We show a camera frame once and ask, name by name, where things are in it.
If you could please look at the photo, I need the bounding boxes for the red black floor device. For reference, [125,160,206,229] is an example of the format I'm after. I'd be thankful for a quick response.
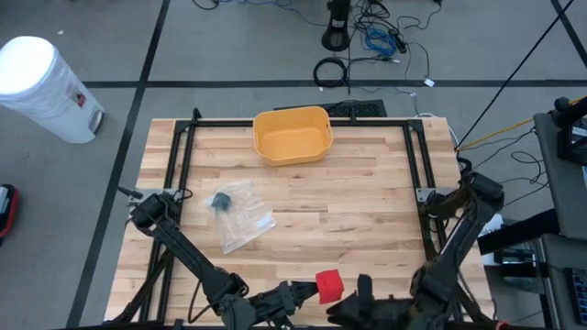
[0,182,21,247]

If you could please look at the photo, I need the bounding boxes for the blue cable bundle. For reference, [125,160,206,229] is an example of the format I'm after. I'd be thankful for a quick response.
[364,27,398,59]

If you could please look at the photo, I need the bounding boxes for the white trash can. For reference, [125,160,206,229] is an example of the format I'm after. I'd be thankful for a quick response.
[0,35,106,145]

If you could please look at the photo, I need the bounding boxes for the white printed box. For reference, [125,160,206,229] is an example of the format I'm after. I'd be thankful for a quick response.
[476,212,505,267]

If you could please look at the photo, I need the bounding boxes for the green elastic bandage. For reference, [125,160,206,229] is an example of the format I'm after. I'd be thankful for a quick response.
[210,192,233,213]

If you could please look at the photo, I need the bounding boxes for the black floor stand base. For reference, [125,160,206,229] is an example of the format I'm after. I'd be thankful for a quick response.
[320,0,353,52]

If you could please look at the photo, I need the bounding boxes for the long straight black cable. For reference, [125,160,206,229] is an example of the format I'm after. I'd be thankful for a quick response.
[455,0,577,151]

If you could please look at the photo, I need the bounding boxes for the yellow floor cable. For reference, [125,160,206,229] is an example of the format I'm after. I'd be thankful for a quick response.
[458,94,587,150]

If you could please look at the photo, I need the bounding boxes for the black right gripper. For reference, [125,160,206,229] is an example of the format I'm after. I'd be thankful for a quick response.
[326,273,418,330]

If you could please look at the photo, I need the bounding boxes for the grey desk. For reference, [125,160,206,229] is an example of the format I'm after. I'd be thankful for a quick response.
[533,112,587,243]

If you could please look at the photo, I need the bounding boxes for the black keyboard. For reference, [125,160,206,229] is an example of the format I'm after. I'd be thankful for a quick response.
[564,267,587,329]

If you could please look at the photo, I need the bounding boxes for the black left camera cable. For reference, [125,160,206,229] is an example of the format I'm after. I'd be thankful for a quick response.
[186,279,221,325]

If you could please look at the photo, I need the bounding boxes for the black desk equipment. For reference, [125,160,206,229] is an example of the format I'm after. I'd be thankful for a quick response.
[552,95,587,167]

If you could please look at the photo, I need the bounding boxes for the red elastic bandage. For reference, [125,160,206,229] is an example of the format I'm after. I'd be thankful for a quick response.
[315,269,346,305]

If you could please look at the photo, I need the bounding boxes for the yellow plastic bin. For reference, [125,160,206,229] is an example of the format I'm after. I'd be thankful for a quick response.
[252,105,335,168]

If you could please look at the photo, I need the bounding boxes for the black coiled cable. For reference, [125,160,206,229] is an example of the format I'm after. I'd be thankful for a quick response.
[313,56,350,89]

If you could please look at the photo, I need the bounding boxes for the black mesh floor panel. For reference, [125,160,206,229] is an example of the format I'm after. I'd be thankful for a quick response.
[273,99,388,119]

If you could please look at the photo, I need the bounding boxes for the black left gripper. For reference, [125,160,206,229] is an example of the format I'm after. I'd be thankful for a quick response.
[249,280,320,330]

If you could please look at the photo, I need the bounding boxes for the black power strip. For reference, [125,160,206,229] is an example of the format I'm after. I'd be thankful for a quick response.
[388,27,408,54]

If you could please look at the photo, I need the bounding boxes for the clear plastic zip bag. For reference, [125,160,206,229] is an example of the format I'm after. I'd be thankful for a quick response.
[204,179,278,255]

